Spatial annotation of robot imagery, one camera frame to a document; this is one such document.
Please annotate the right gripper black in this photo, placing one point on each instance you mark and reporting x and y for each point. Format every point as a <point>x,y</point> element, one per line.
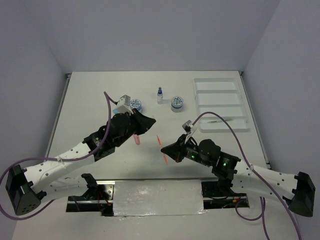
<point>176,150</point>

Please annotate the white compartment tray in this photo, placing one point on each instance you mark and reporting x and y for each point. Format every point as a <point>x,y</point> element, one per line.
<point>223,97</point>

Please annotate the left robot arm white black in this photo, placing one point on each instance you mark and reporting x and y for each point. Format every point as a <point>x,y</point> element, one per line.
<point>47,181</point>

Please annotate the right blue round jar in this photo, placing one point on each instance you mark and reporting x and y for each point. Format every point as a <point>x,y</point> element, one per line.
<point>177,104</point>

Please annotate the left blue round jar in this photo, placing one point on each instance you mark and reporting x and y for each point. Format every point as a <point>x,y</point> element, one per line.
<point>136,104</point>

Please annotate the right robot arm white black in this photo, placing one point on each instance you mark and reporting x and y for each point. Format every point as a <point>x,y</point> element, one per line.
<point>234,176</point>

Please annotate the pink lead case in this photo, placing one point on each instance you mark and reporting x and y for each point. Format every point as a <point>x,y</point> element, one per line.
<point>136,139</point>

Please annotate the blue round jar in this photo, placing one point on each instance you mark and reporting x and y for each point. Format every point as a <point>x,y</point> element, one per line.
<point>177,104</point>
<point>136,104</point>

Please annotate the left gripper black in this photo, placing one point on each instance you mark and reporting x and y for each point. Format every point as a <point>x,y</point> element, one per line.
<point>144,123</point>

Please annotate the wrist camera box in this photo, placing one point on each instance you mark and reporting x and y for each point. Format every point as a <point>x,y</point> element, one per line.
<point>189,128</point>
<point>123,105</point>

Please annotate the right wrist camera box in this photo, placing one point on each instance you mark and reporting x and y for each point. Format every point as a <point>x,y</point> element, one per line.
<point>189,128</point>

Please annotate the small clear spray bottle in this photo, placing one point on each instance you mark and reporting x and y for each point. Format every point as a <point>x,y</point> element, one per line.
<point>160,96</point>

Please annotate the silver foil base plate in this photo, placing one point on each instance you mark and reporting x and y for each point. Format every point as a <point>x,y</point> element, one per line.
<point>158,198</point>

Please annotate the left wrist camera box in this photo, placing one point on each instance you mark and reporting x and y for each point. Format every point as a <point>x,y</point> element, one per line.
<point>123,105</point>

